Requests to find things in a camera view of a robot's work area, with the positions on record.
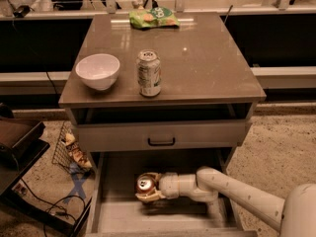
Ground snack bag in basket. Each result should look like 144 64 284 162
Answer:
64 133 92 169

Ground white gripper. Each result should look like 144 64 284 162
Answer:
135 172 180 203

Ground top drawer with black handle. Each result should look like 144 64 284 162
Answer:
73 119 251 152

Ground white green soda can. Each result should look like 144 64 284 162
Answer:
136 49 161 97

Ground grey drawer cabinet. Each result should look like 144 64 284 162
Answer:
59 13 266 158

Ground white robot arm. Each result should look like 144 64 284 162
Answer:
135 166 316 237

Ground white bowl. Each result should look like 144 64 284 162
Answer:
75 53 120 91

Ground black floor cable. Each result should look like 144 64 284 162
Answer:
19 178 87 237

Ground open middle drawer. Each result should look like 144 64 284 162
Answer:
86 149 257 237

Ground wire mesh basket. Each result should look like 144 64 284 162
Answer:
52 121 92 174

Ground orange-red coke can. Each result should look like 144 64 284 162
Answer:
135 175 157 196

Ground green chip bag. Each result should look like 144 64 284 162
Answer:
128 7 180 30

